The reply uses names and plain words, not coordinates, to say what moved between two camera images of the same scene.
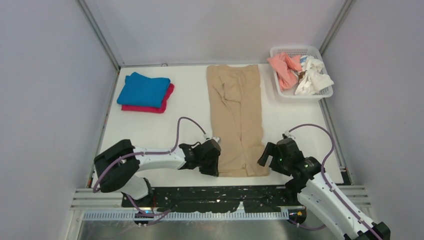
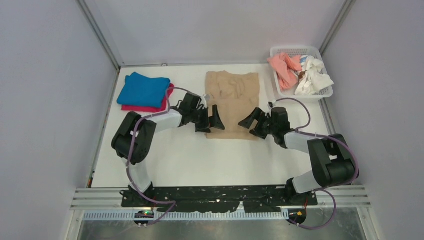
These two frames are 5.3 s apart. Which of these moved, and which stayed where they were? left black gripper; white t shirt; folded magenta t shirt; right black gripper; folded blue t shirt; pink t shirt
Moved: left black gripper; right black gripper
Stayed: white t shirt; folded magenta t shirt; pink t shirt; folded blue t shirt
